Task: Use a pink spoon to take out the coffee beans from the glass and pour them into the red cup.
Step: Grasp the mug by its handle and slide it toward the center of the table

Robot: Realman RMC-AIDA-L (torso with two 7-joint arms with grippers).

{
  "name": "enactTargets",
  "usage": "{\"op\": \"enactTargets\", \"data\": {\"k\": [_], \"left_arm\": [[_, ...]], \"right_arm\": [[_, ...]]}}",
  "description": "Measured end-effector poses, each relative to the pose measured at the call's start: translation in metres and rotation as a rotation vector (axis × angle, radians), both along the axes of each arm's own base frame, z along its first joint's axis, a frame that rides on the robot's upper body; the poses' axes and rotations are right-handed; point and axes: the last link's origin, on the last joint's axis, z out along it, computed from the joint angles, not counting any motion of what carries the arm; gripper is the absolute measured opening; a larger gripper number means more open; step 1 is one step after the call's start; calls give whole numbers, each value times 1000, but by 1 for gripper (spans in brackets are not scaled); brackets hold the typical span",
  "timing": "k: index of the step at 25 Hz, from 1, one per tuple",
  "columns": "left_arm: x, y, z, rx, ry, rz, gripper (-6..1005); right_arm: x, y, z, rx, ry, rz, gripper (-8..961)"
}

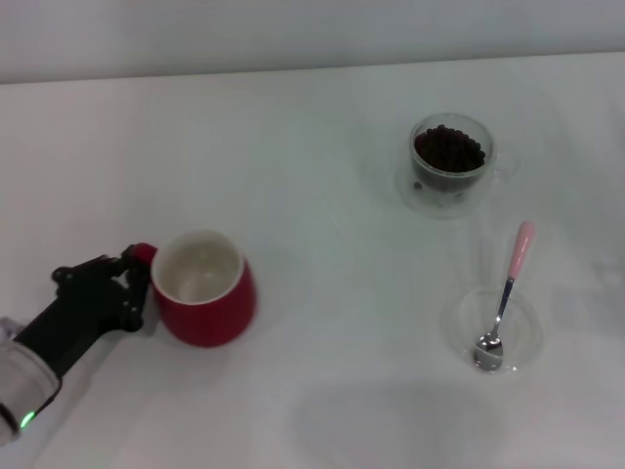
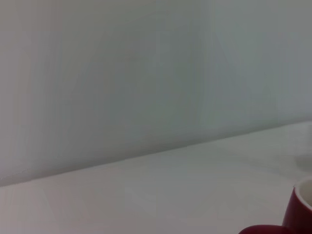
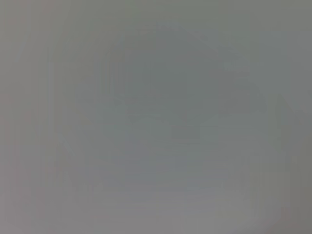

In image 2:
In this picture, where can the red ceramic mug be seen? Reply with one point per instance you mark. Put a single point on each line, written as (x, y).
(295, 212)

